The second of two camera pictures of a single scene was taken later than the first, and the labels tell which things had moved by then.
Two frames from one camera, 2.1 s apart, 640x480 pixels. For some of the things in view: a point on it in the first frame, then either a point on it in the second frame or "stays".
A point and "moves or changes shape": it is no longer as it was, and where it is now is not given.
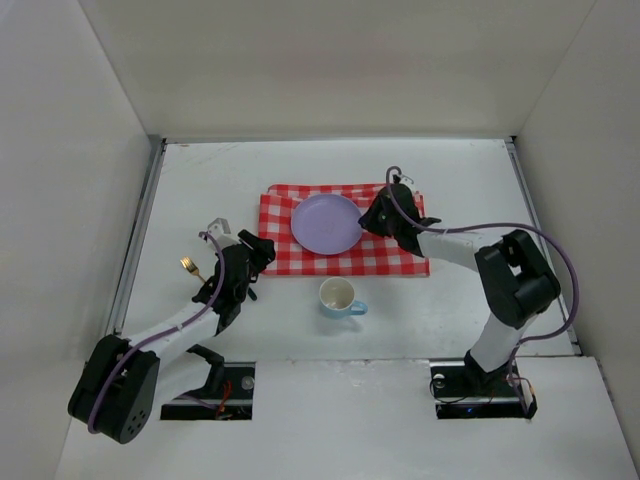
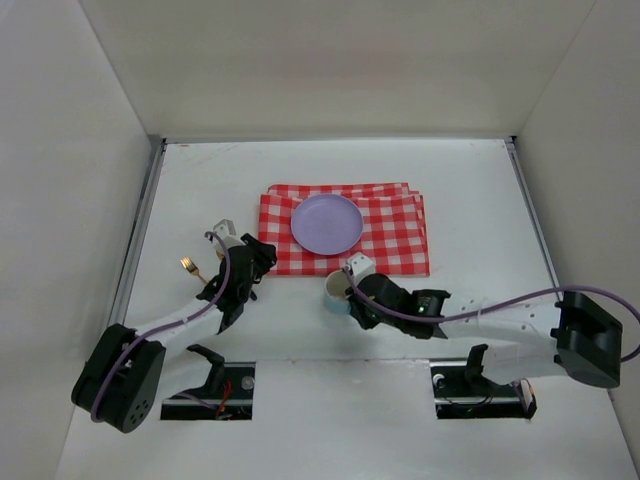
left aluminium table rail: (157, 147) stays
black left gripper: (251, 251) stays
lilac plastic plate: (326, 224) stays
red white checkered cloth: (373, 254) stays
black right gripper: (379, 215) -> (357, 306)
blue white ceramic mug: (337, 298) moves or changes shape
